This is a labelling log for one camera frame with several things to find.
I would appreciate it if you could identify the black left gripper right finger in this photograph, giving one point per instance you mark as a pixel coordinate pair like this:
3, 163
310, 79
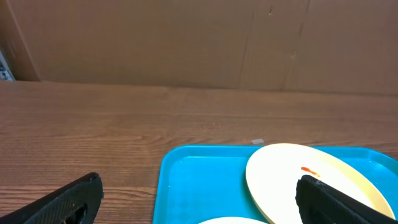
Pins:
320, 203

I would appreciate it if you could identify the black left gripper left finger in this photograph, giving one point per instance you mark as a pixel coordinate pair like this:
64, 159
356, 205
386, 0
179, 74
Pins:
77, 202

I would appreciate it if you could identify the yellow plate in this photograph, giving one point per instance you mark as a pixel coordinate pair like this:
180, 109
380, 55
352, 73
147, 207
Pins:
272, 173

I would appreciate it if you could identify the turquoise plastic tray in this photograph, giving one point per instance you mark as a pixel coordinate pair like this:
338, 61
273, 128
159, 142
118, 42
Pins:
201, 182

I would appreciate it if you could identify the small tape scrap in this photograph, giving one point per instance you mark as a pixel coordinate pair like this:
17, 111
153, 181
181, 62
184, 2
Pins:
258, 141

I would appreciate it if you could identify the white plate left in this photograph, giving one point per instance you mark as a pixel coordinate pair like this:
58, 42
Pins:
232, 220

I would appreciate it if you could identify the brown cardboard backboard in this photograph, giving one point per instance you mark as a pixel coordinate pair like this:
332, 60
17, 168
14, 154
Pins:
333, 46

